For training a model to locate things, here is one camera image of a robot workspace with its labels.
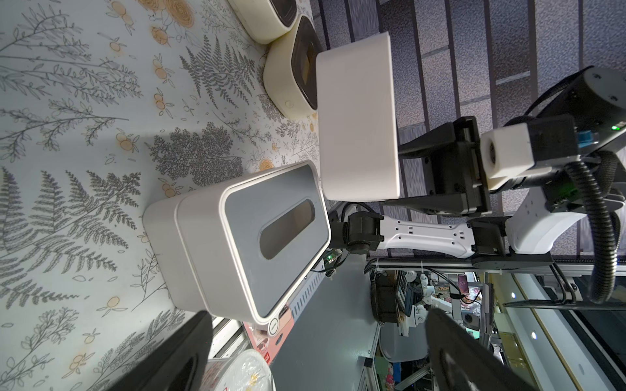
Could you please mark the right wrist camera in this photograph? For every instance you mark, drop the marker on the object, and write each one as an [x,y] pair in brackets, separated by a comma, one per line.
[531,149]

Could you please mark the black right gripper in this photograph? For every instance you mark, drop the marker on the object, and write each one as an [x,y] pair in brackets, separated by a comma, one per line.
[455,180]

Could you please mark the pink stapler blister pack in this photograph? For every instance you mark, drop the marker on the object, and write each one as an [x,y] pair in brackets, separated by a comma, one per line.
[268,339]

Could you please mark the dark lid cream tissue box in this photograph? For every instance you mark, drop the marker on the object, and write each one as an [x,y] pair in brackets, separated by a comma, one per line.
[265,20]
[289,76]

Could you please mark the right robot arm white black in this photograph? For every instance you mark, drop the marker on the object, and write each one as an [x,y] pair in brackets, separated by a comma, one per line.
[514,190]

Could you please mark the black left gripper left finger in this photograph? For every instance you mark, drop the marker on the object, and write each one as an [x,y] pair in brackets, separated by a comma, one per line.
[177,364]

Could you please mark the grey lid tissue box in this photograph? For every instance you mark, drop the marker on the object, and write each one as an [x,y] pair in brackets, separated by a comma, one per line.
[357,122]
[240,248]

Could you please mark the white slotted cable duct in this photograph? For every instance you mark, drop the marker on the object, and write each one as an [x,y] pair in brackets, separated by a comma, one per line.
[304,293]

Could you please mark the white yellow snack pouch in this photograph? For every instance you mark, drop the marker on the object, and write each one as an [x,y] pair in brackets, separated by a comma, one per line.
[246,371]

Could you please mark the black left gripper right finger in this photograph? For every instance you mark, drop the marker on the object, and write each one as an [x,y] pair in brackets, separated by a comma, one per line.
[460,363]

